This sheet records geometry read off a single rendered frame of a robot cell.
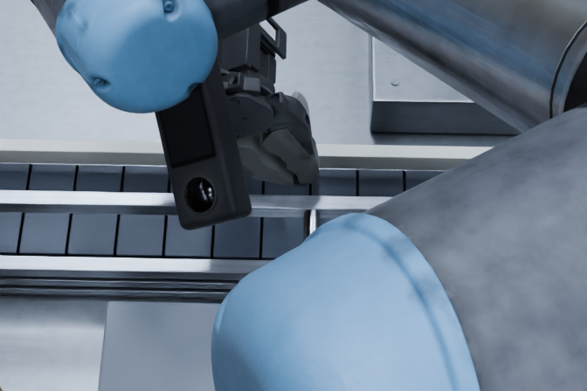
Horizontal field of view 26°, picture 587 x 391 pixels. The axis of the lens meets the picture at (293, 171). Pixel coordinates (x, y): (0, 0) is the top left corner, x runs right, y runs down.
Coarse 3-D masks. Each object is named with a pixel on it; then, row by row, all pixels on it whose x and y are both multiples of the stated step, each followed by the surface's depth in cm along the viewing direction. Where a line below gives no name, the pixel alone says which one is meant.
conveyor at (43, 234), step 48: (144, 192) 103; (288, 192) 103; (336, 192) 103; (384, 192) 103; (0, 240) 101; (48, 240) 101; (96, 240) 101; (144, 240) 101; (192, 240) 101; (240, 240) 101; (288, 240) 101
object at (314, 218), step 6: (312, 210) 93; (306, 216) 93; (312, 216) 93; (318, 216) 93; (306, 222) 93; (312, 222) 92; (318, 222) 93; (306, 228) 92; (312, 228) 92; (306, 234) 92
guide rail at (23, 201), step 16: (0, 192) 94; (16, 192) 94; (32, 192) 94; (48, 192) 94; (64, 192) 94; (80, 192) 94; (96, 192) 94; (112, 192) 94; (128, 192) 94; (0, 208) 94; (16, 208) 94; (32, 208) 94; (48, 208) 94; (64, 208) 94; (80, 208) 94; (96, 208) 94; (112, 208) 93; (128, 208) 93; (144, 208) 93; (160, 208) 93; (256, 208) 93; (272, 208) 93; (288, 208) 93; (304, 208) 93; (320, 208) 93; (336, 208) 93; (352, 208) 93; (368, 208) 93
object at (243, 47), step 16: (240, 32) 88; (256, 32) 89; (224, 48) 88; (240, 48) 87; (256, 48) 88; (272, 48) 91; (224, 64) 87; (240, 64) 86; (256, 64) 88; (272, 64) 92; (224, 80) 87; (240, 80) 86; (256, 80) 87; (272, 80) 92; (240, 96) 86; (256, 96) 87; (240, 112) 88; (256, 112) 88; (272, 112) 88; (240, 128) 90; (256, 128) 90
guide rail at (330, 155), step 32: (0, 160) 102; (32, 160) 102; (64, 160) 102; (96, 160) 102; (128, 160) 102; (160, 160) 102; (320, 160) 101; (352, 160) 101; (384, 160) 101; (416, 160) 101; (448, 160) 101
